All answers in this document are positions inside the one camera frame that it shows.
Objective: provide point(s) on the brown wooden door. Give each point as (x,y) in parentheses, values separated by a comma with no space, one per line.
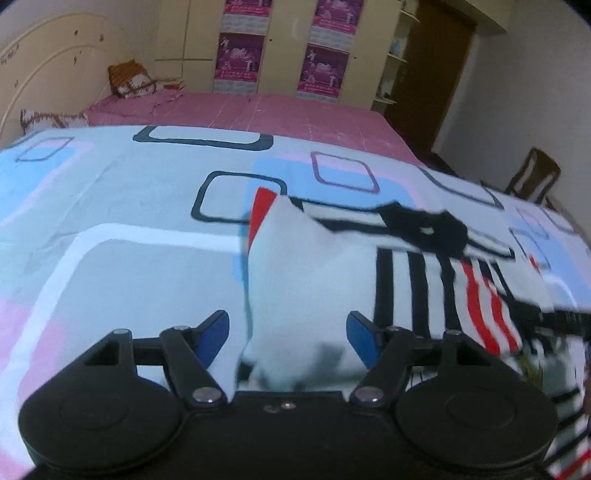
(429,78)

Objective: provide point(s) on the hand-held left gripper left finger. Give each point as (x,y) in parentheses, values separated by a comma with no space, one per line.
(215,328)

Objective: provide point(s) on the pink bedsheet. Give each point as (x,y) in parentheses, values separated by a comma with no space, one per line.
(277,110)

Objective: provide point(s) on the purple wall poster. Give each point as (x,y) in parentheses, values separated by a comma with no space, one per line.
(323,69)
(247,14)
(336,16)
(239,60)

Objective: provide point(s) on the wooden chair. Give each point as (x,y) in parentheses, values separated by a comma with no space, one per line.
(533,173)

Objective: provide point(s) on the cream corner shelf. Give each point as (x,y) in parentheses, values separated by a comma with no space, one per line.
(395,55)

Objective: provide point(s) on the red black striped white garment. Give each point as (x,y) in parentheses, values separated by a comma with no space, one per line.
(314,277)

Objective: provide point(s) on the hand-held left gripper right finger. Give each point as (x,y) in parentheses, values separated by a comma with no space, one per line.
(359,336)

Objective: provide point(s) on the printed light blue blanket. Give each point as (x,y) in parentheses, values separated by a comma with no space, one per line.
(115,221)

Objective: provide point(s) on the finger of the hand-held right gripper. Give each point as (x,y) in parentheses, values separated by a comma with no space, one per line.
(556,319)

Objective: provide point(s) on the cream wardrobe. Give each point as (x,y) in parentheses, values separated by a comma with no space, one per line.
(286,46)

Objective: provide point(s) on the cream wooden headboard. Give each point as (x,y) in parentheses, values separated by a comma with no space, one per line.
(51,60)

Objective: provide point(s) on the orange patterned pillow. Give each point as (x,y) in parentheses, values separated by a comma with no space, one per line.
(131,81)
(51,119)

